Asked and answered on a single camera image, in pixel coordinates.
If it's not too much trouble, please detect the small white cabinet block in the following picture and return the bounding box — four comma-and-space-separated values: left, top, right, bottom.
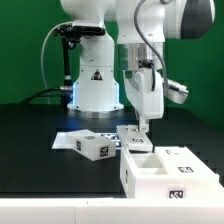
66, 129, 118, 162

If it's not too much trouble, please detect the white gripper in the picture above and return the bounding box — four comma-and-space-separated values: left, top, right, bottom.
124, 69, 164, 133

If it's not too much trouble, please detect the grey camera cable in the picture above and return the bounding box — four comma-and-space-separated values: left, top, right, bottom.
40, 22, 73, 90

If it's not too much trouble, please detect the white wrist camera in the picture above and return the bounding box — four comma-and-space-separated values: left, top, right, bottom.
165, 80, 189, 104

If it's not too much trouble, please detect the black camera on stand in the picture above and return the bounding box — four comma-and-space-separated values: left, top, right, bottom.
53, 20, 106, 107

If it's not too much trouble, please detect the white cabinet door panel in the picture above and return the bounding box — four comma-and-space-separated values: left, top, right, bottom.
155, 146, 219, 183

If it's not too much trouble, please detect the white cabinet body box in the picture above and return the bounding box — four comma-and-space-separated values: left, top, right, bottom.
120, 149, 224, 200

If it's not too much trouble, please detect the black power cable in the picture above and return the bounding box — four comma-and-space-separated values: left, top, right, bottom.
21, 88, 73, 106

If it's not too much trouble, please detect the white cabinet top panel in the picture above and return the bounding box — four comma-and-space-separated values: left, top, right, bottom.
117, 125, 153, 152

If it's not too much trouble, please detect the white marker base sheet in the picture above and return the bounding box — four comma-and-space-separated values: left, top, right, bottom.
52, 130, 121, 150

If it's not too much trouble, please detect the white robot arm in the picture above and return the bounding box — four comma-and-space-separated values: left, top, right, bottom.
60, 0, 215, 133

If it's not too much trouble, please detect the white L-shaped fence wall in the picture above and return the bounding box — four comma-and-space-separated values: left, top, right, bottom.
0, 159, 224, 224

